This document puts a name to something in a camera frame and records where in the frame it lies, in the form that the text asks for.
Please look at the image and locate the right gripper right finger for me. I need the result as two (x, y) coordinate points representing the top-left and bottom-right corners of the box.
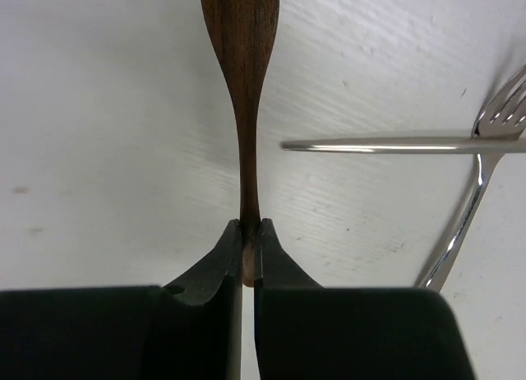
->
(254, 218), (329, 379)

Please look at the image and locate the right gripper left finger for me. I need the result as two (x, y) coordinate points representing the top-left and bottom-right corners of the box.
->
(147, 220), (242, 379)

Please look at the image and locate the silver round spoon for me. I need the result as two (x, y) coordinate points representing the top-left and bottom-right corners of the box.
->
(280, 137), (525, 155)

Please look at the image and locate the silver fork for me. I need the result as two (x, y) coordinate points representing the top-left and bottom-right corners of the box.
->
(415, 67), (525, 292)

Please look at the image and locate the dark copper fork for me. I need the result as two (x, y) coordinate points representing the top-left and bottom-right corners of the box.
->
(201, 0), (279, 287)

